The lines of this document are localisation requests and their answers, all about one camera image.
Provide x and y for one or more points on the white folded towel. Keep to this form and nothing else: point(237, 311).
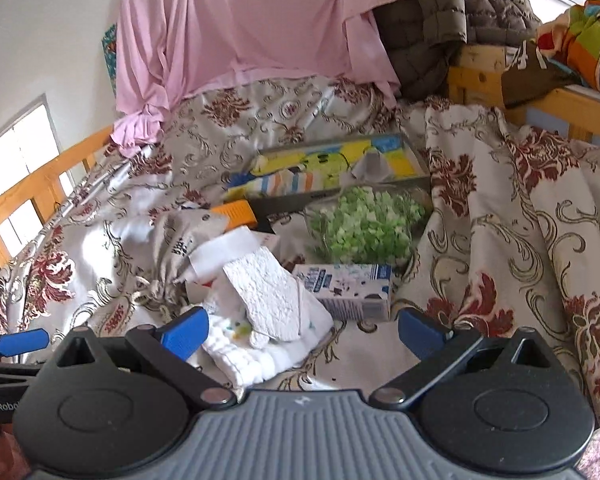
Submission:
point(240, 360)

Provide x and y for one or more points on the multicoloured cloth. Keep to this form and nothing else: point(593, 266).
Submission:
point(587, 40)

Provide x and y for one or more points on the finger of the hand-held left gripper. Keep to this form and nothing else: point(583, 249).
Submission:
point(20, 342)

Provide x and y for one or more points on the floral printed blanket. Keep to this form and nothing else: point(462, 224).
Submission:
point(505, 220)

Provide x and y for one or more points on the white packet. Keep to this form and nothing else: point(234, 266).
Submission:
point(230, 247)

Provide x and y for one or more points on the white foam sponge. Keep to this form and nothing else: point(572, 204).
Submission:
point(270, 295)

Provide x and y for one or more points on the window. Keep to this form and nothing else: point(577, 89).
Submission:
point(20, 140)

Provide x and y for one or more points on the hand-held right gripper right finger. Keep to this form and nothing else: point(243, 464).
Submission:
point(422, 332)

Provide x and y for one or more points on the wooden bed rail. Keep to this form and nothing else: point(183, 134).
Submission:
point(25, 190)

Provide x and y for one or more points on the orange silicone cup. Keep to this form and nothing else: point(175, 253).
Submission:
point(235, 215)

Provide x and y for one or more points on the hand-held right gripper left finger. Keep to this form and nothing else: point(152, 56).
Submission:
point(185, 332)

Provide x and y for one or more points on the wooden bed frame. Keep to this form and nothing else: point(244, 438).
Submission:
point(480, 80)

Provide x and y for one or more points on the green artificial plant bunch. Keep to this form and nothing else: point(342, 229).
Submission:
point(370, 225)

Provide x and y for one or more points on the grey-brown quilted jacket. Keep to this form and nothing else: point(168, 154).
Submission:
point(445, 15)

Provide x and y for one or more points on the teal patterned cloth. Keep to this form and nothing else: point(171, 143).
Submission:
point(110, 55)

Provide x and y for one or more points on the blue and white carton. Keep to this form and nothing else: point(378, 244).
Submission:
point(350, 290)

